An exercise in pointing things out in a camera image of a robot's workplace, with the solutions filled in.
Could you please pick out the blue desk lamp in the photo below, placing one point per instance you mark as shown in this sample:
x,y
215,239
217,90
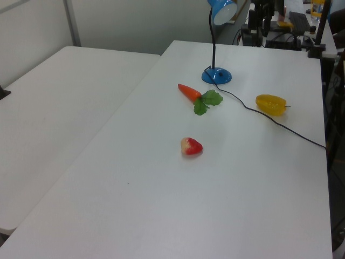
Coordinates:
x,y
216,76

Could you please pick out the black camera pole with clamp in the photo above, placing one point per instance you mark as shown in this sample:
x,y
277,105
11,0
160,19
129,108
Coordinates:
x,y
320,32

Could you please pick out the clear bottle yellow label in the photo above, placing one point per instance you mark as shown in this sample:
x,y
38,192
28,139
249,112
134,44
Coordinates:
x,y
316,9

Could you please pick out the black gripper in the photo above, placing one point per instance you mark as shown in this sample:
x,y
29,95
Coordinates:
x,y
262,8

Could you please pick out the black equipment box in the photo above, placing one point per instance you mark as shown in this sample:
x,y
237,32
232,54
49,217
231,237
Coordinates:
x,y
283,41

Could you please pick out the orange toy carrot green leaves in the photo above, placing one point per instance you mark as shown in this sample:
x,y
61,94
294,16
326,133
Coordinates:
x,y
188,92

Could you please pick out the black keyboard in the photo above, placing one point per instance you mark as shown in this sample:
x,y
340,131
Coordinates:
x,y
299,20

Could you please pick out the yellow toy starfruit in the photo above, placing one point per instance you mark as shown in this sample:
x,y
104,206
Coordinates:
x,y
270,104

